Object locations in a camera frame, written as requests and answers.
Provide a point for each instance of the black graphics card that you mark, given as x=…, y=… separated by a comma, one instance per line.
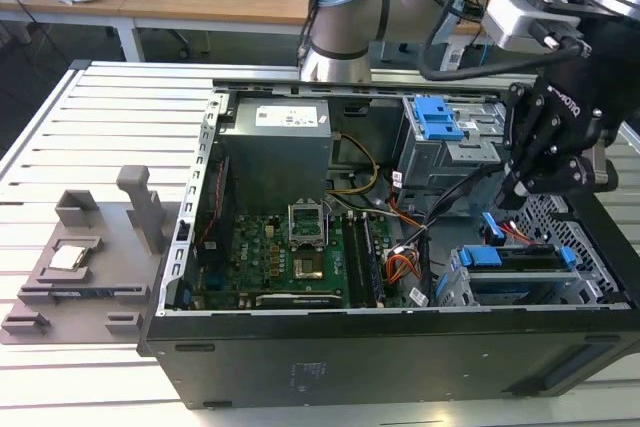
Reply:
x=300, y=300

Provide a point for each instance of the blue drive latch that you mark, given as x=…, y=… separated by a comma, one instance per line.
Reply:
x=437, y=119

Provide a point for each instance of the CPU socket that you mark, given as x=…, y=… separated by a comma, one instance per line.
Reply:
x=308, y=268

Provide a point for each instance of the green motherboard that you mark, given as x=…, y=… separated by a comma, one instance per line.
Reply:
x=260, y=257

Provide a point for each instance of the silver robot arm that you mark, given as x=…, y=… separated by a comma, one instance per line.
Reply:
x=345, y=22

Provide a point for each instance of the black open PC case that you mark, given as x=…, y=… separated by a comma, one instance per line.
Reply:
x=400, y=362

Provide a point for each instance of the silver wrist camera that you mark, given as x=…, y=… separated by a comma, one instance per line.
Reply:
x=510, y=14

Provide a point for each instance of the grey power supply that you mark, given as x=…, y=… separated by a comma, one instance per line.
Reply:
x=275, y=162

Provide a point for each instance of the hard disk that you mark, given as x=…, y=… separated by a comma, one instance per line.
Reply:
x=482, y=256

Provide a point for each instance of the dark RAM stick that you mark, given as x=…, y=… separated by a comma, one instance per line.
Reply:
x=95, y=292

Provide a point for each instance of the metal drive cage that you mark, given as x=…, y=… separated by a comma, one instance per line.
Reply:
x=435, y=167

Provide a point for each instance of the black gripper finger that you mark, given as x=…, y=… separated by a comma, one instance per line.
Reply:
x=570, y=177
x=527, y=127

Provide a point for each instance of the silver CPU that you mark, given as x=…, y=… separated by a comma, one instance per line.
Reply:
x=67, y=258

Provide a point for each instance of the metal disk bay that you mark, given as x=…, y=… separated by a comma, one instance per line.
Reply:
x=452, y=287

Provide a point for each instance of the grey parts rack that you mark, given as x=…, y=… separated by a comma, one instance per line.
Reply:
x=100, y=227

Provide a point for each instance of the thin metal locking lever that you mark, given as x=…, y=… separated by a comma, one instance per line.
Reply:
x=327, y=222

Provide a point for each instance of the wooden desk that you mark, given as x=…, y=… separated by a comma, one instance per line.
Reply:
x=150, y=7

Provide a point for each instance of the black RAM slot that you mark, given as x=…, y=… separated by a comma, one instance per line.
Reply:
x=369, y=262
x=360, y=262
x=353, y=262

